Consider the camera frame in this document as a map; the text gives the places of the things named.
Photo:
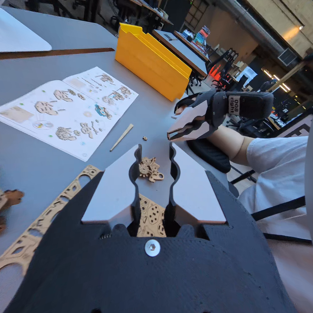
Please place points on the group of black office chairs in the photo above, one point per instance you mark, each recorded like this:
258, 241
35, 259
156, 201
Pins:
227, 63

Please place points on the wooden puzzle parts sheet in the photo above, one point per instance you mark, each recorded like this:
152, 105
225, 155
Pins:
94, 170

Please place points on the dark wooden model part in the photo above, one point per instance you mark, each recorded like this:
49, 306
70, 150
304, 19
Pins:
11, 198

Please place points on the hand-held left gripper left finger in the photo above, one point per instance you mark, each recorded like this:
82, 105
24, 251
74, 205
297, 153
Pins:
110, 195

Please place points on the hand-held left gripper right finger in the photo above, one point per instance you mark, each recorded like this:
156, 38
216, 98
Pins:
198, 195

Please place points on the wall vent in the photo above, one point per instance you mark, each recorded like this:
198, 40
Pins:
287, 56

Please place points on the white instruction booklet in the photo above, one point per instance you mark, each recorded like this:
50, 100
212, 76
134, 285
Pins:
31, 97

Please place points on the background table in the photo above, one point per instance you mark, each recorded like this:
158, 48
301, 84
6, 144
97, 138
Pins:
181, 51

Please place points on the person's white shirt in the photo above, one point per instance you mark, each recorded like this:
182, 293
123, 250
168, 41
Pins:
276, 171

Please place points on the yellow plastic bin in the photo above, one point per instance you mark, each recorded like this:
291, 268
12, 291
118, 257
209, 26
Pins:
146, 63

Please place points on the colourful stacked boxes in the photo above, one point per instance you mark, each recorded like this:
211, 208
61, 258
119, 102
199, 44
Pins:
203, 36

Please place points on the thin wooden stick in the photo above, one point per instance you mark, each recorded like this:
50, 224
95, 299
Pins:
121, 137

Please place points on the wooden gear assembly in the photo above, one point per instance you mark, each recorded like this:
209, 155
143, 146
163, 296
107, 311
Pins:
150, 170

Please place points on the ventilation duct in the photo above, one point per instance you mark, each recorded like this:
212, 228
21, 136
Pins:
256, 24

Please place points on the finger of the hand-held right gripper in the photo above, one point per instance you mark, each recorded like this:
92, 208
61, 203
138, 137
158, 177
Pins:
198, 132
189, 117

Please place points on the person's right forearm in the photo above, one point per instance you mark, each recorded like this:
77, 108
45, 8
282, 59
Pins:
227, 141

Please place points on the black chair armrest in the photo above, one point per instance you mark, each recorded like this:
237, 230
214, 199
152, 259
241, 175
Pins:
210, 154

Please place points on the person's right hand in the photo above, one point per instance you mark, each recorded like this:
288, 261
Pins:
180, 110

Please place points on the person's leg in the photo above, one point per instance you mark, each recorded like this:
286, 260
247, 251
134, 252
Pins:
293, 273

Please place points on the grey desk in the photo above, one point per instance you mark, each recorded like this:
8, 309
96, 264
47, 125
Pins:
151, 117
73, 34

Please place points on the red glowing object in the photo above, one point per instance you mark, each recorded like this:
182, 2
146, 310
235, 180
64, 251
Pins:
214, 72

